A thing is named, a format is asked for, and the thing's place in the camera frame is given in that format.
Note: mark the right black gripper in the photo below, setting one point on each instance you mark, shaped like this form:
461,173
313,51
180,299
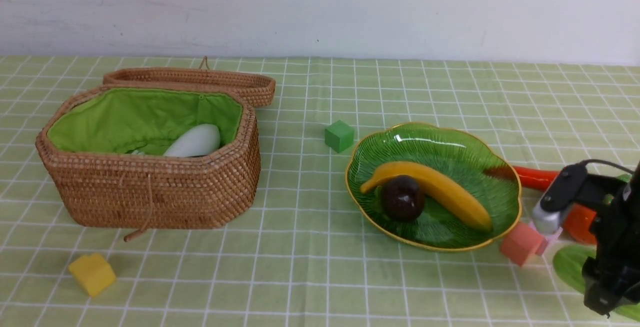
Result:
612,276

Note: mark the green bitter gourd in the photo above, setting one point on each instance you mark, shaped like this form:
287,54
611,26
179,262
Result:
568,263

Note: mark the orange persimmon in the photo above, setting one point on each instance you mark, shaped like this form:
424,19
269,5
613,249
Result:
577,224

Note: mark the orange red carrot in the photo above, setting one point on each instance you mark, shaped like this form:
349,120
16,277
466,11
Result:
529,178

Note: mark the yellow banana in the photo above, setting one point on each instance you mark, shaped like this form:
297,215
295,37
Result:
450,192

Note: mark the dark purple mangosteen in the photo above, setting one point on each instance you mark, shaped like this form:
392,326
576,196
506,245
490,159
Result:
402,199

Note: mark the white radish with green leaves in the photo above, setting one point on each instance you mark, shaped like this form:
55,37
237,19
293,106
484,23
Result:
198,141

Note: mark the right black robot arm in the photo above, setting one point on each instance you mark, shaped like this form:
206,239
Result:
603,189

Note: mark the lilac foam cube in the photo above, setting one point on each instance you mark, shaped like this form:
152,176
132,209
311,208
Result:
550,234

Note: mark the salmon pink foam cube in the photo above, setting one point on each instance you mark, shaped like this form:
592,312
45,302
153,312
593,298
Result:
523,243

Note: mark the green leaf-shaped glass plate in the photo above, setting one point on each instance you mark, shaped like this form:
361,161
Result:
456,159

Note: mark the green checkered tablecloth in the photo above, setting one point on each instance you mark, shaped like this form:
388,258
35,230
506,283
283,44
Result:
303,255

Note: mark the green foam cube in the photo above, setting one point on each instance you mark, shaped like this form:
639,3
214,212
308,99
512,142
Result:
339,136

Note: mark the woven wicker basket lid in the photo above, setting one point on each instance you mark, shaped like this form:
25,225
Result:
256,89

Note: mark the yellow foam block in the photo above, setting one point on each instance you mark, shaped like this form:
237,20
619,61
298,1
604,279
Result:
93,273

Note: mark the woven wicker basket green lining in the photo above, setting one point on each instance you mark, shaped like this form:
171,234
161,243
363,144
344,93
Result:
84,149

